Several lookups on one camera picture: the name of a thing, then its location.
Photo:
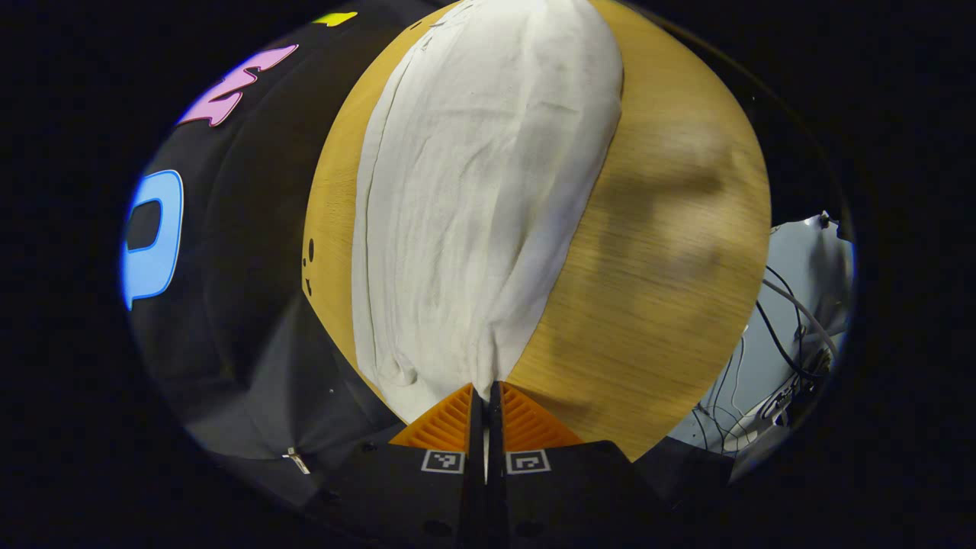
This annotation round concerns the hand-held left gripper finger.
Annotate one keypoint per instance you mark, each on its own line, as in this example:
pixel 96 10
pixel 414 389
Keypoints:
pixel 476 435
pixel 496 435

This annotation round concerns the white jeans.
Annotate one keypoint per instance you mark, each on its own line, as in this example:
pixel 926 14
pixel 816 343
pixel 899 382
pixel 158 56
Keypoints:
pixel 473 191

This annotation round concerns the white cloth clip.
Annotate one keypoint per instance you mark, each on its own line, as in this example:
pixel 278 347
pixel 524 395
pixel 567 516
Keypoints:
pixel 297 460

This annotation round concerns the black backdrop cloth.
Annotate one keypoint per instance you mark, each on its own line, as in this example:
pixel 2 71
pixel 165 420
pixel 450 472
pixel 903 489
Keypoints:
pixel 244 267

